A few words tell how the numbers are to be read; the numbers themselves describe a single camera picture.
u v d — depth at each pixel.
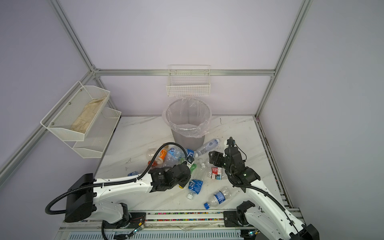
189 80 0.96
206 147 1.01
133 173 0.84
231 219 0.73
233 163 0.58
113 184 0.45
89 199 0.40
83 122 0.76
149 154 0.94
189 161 0.69
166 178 0.57
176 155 0.93
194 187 0.80
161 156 0.89
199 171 0.86
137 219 0.74
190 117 1.02
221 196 0.76
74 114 0.78
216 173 0.86
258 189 0.49
